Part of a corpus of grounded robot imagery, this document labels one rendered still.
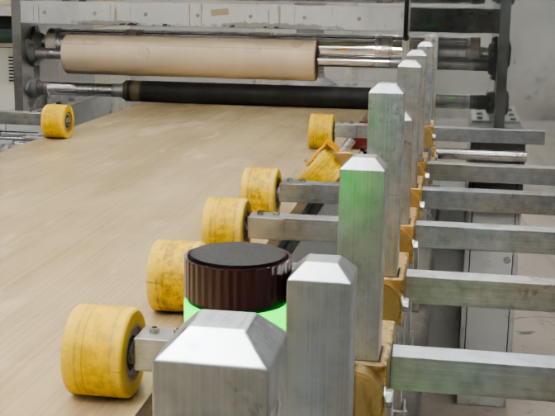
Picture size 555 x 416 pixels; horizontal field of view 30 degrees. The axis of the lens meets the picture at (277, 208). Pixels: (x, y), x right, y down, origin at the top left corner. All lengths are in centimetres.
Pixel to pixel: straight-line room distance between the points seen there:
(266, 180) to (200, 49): 162
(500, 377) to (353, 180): 21
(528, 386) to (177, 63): 245
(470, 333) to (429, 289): 214
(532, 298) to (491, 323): 213
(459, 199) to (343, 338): 105
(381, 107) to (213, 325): 74
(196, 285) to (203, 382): 25
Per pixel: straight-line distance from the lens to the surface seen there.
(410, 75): 153
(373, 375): 81
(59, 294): 125
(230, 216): 136
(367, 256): 80
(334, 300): 55
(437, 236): 136
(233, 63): 317
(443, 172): 185
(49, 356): 105
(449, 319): 337
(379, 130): 104
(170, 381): 31
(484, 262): 319
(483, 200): 160
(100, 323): 91
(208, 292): 55
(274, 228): 137
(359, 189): 79
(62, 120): 249
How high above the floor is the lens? 126
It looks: 12 degrees down
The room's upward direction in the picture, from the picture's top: 1 degrees clockwise
